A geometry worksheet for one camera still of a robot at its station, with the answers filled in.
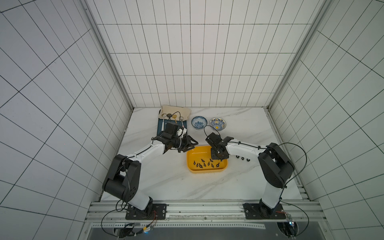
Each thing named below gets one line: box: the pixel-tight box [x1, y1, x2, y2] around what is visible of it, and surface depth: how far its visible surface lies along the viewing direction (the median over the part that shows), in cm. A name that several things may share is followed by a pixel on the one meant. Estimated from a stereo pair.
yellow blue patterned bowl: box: [209, 117, 227, 132], surface depth 109 cm
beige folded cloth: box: [158, 104, 192, 121], surface depth 116 cm
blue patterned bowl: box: [191, 116, 208, 131], surface depth 109 cm
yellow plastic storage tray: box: [186, 145, 228, 174], surface depth 90 cm
